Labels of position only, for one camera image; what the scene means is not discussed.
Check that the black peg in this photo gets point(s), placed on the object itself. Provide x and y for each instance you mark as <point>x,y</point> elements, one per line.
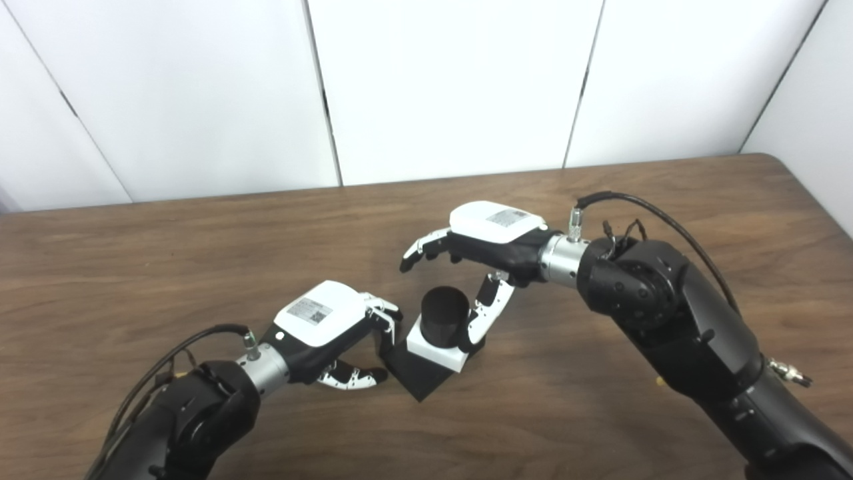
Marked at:
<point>443,313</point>

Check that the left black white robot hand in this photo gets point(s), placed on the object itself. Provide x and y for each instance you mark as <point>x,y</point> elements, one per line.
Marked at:
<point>320,313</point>

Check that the white square piece with hole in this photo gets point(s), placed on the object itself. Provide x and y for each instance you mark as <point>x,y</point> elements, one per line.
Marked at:
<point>433,353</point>

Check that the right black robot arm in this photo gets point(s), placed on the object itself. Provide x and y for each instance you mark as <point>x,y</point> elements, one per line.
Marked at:
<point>693,320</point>

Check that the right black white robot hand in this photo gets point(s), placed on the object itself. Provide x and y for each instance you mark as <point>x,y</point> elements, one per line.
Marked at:
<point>493,230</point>

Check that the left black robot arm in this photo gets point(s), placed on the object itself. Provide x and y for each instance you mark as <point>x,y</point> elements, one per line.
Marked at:
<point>200,413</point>

